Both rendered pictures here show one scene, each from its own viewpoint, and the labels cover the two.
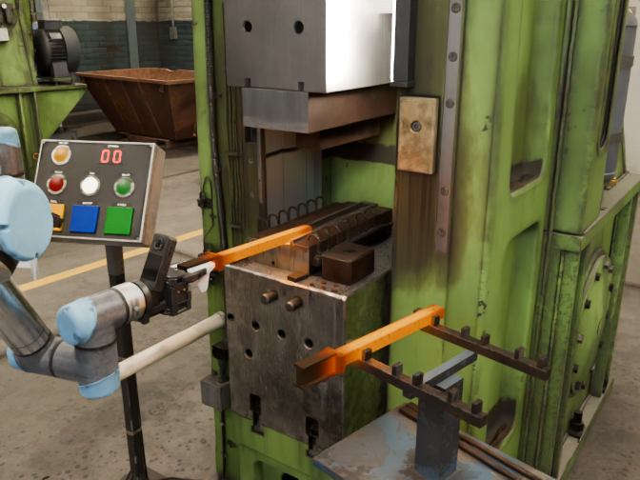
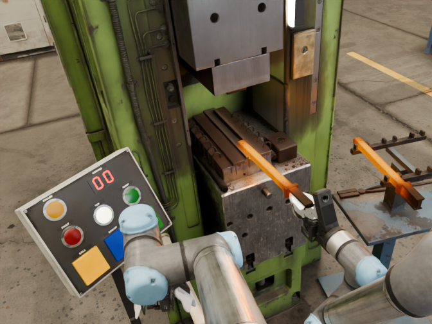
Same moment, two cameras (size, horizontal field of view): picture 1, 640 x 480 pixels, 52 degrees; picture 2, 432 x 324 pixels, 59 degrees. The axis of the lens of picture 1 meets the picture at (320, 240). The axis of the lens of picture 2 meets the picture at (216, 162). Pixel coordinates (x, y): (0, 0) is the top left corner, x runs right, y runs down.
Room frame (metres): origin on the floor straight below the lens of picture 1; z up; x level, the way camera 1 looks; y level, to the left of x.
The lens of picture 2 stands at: (1.02, 1.09, 1.80)
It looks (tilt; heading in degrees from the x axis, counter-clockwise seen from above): 36 degrees down; 305
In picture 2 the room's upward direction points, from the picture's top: 7 degrees counter-clockwise
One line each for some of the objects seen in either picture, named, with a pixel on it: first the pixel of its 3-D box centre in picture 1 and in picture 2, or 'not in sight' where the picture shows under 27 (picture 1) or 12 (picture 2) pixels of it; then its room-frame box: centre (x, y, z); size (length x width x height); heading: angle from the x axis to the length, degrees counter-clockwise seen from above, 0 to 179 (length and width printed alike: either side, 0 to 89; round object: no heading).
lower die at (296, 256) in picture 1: (324, 231); (224, 139); (1.75, -0.01, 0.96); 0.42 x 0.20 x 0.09; 145
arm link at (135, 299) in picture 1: (127, 303); (342, 244); (1.16, 0.37, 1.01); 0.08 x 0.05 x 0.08; 55
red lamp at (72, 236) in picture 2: (56, 184); (72, 236); (1.77, 0.73, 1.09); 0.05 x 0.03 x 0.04; 55
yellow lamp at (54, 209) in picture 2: (61, 154); (54, 209); (1.81, 0.72, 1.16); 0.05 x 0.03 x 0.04; 55
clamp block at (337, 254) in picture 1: (349, 263); (280, 146); (1.52, -0.07, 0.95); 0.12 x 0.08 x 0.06; 145
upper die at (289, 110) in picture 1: (324, 101); (215, 55); (1.75, -0.01, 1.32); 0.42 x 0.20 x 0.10; 145
